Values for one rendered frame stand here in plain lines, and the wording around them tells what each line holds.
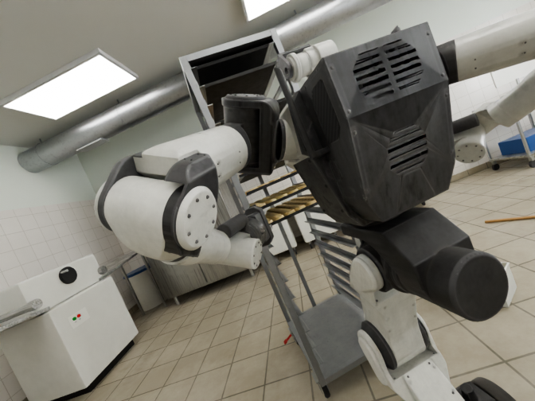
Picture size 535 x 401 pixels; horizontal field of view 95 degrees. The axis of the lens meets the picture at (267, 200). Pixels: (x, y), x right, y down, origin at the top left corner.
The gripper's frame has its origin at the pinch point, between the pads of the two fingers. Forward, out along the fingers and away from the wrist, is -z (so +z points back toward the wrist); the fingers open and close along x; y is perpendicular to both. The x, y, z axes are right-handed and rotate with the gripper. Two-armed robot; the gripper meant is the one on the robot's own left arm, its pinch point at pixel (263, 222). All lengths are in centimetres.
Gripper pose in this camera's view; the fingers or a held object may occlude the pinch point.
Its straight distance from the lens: 76.3
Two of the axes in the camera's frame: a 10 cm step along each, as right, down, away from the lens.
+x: -3.9, -9.2, -0.6
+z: -2.9, 1.9, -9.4
